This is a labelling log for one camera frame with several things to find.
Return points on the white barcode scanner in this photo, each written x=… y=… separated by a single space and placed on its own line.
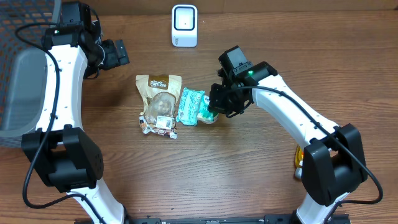
x=184 y=26

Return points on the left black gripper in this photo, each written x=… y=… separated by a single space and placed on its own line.
x=115 y=60

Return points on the brown snack bag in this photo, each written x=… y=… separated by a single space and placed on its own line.
x=160 y=94

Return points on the teal wet wipes pack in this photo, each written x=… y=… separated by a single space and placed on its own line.
x=189 y=106

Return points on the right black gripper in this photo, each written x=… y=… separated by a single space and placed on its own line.
x=216 y=100

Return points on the grey plastic mesh basket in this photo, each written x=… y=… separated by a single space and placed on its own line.
x=23 y=67

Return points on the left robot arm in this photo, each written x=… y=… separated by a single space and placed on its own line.
x=59 y=150

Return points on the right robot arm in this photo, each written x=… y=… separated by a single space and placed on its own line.
x=332 y=164

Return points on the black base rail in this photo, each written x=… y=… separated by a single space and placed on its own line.
x=211 y=221

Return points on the green lidded white jar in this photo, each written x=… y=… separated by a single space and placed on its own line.
x=210 y=118

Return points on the yellow tea bottle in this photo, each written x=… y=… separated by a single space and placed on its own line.
x=298 y=162

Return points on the teal Kleenex tissue pack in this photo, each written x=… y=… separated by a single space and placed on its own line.
x=203 y=109

